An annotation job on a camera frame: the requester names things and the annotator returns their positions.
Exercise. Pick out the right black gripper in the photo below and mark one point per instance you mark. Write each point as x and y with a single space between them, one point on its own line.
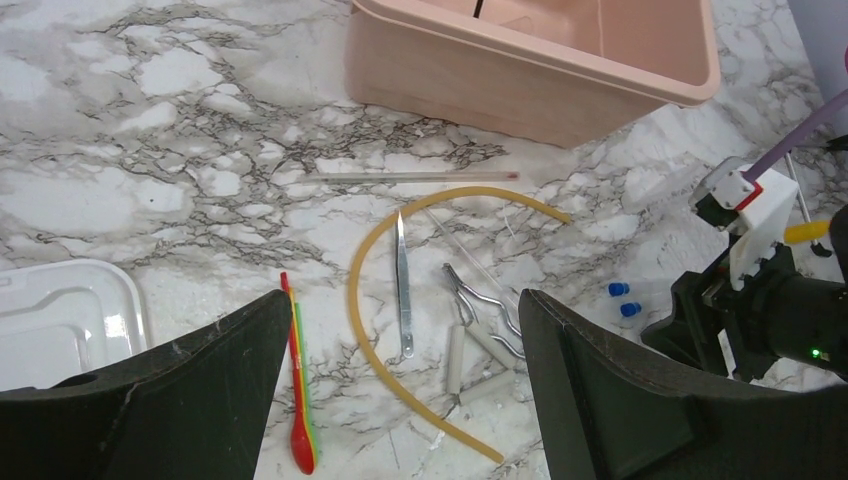
778 313

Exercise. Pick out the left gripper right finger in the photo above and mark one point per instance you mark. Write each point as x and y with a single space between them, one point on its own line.
609 408

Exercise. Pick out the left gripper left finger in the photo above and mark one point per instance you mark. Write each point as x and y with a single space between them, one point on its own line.
193 408

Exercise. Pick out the pink plastic bin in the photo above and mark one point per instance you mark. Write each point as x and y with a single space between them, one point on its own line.
557 72

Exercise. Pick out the red yellow green spoon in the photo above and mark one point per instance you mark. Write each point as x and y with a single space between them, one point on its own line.
301 440

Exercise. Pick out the white plastic tray lid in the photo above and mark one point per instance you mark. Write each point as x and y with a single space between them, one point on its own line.
63 319

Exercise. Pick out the metal crucible tongs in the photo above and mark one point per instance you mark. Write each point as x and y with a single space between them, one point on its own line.
476 315

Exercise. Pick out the glass thermometer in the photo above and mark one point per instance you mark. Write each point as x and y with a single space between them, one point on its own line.
412 177

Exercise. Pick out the pink framed whiteboard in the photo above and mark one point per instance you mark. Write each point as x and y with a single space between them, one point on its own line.
822 27

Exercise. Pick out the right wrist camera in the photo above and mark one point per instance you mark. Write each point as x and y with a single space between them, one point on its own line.
756 212

